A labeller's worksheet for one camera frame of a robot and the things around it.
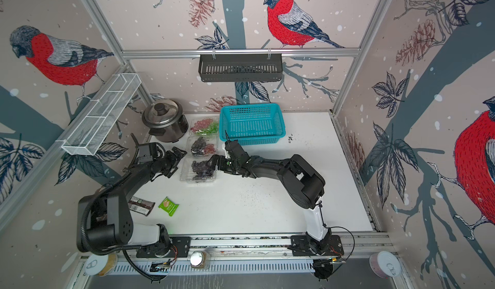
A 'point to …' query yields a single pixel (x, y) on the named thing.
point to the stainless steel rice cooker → (165, 119)
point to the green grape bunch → (212, 129)
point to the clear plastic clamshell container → (207, 126)
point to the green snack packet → (169, 206)
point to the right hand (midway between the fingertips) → (214, 163)
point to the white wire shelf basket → (93, 131)
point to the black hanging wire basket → (240, 69)
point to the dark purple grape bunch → (203, 170)
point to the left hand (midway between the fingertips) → (185, 153)
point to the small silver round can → (198, 259)
